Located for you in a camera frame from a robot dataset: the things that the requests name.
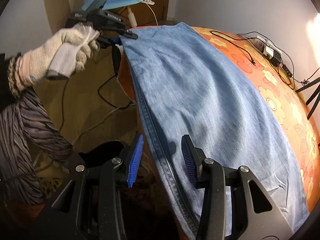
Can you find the person's left hand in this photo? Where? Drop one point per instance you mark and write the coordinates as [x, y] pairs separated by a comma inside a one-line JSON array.
[[37, 62]]

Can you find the leopard print cloth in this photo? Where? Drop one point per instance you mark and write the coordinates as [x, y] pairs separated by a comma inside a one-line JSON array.
[[47, 185]]

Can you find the white power strip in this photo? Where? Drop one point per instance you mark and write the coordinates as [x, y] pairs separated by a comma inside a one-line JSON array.
[[260, 43]]

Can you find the light blue denim pants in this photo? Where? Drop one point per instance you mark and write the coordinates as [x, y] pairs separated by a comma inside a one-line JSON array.
[[200, 92]]

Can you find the black power adapter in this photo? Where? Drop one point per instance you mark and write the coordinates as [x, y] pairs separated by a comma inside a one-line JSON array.
[[275, 57]]

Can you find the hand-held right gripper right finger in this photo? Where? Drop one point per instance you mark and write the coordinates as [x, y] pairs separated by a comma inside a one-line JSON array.
[[188, 160]]

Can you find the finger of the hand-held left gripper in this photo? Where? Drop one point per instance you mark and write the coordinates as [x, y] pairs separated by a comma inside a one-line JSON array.
[[125, 33], [115, 57]]

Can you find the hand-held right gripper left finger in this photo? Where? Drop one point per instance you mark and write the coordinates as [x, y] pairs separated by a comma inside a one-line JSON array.
[[135, 160]]

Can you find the small black tripod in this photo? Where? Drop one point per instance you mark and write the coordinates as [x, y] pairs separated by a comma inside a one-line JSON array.
[[312, 97]]

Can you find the orange floral blanket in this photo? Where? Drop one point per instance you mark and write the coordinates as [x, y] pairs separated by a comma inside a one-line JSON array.
[[275, 85]]

